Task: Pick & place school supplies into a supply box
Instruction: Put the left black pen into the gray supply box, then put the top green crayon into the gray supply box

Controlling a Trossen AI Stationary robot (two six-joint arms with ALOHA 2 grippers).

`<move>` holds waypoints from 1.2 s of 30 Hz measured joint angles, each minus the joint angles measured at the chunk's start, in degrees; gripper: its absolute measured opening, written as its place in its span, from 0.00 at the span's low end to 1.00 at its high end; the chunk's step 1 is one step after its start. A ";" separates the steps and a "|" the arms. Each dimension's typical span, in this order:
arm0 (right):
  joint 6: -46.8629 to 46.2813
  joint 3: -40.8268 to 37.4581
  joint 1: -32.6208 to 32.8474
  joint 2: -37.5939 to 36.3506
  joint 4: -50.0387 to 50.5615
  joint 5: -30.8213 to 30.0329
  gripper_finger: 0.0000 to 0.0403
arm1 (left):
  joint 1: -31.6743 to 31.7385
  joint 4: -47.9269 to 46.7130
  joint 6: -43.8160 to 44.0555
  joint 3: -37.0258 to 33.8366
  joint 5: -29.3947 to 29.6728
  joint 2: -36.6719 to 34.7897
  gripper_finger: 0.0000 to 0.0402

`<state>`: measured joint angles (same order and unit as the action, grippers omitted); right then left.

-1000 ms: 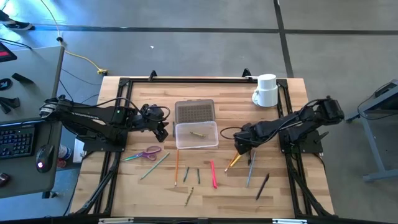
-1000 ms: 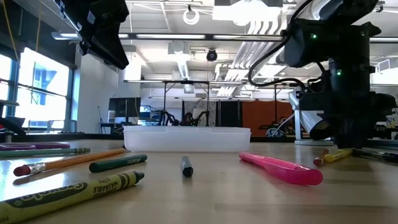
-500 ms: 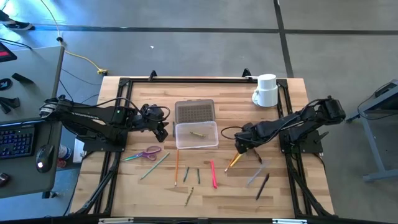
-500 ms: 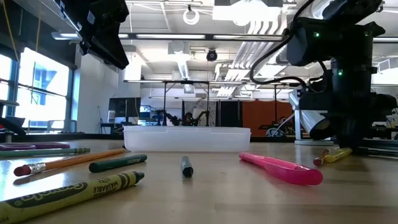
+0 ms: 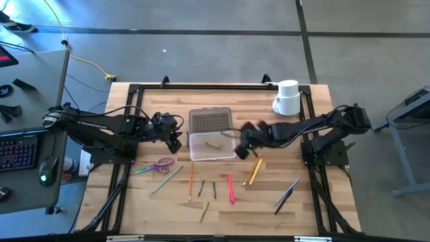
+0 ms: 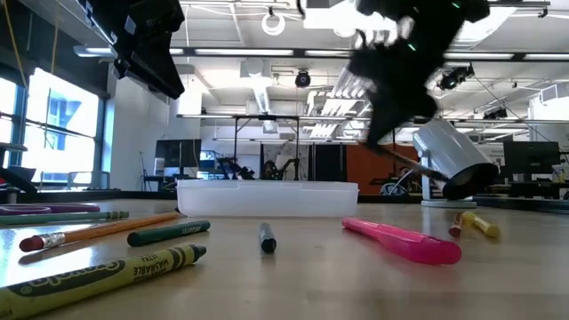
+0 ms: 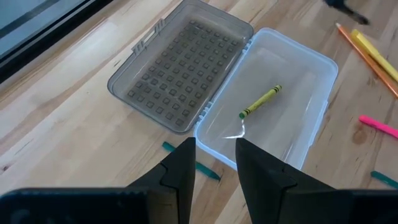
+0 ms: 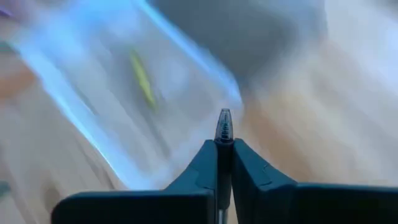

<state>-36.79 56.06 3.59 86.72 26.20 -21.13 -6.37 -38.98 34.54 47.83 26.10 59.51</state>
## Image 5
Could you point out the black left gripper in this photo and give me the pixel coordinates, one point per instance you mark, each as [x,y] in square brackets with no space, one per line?
[161,129]

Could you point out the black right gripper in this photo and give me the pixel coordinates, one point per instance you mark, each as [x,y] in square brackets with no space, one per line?
[255,136]

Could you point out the dark purple pen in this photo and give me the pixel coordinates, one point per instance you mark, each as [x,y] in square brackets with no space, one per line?
[255,153]

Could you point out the orange pencil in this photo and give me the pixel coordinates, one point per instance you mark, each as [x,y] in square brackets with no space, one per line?
[250,173]
[191,181]

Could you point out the clear plastic supply box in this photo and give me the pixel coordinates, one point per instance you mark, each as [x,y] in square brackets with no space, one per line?
[201,153]

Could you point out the pink highlighter pen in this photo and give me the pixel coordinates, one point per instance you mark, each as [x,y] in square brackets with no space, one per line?
[230,189]

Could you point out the grey lilac pen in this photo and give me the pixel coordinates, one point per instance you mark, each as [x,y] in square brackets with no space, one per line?
[294,184]

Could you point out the olive green short pencil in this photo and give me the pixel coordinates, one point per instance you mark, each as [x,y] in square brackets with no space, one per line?
[202,189]

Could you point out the black pen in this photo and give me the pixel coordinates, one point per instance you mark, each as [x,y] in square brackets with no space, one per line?
[280,207]

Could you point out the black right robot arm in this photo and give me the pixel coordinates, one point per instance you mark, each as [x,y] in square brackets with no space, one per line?
[329,121]

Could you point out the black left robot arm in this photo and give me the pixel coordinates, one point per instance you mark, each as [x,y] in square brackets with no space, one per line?
[94,126]

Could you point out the black table clamp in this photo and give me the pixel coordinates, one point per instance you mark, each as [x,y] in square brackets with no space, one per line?
[266,79]
[165,81]

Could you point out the white mug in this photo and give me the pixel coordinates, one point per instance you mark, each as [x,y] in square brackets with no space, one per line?
[289,101]

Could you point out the white paper sheet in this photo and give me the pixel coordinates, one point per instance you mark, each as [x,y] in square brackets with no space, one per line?
[84,168]

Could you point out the white bottle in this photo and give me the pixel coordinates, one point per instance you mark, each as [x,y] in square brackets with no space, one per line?
[70,164]

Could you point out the black computer mouse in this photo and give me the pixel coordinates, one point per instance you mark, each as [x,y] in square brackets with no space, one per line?
[48,169]

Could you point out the grey side desk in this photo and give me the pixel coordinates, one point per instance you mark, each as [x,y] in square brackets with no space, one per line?
[30,90]

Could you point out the black keyboard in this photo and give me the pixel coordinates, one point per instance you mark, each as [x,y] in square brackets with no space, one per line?
[16,153]

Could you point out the grey rolling cart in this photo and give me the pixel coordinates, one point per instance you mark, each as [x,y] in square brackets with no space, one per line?
[404,158]

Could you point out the round black disc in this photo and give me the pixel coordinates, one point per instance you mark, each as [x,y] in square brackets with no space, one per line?
[6,91]

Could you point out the black tablet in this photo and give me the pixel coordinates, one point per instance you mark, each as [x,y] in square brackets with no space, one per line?
[6,58]

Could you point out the small dark mouse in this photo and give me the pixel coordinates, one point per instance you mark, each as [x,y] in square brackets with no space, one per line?
[4,195]

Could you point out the person's shoe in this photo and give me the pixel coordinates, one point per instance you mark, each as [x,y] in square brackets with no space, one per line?
[20,28]

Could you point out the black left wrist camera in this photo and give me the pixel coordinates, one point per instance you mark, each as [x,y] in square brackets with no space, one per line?
[174,129]

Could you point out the black metal table frame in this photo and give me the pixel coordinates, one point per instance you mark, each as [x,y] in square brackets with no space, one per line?
[218,86]

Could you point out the white edge bracket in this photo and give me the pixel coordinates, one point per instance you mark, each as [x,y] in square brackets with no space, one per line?
[312,239]
[124,238]

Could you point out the black bracket piece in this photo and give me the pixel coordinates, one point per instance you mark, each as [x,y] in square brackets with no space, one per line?
[11,110]

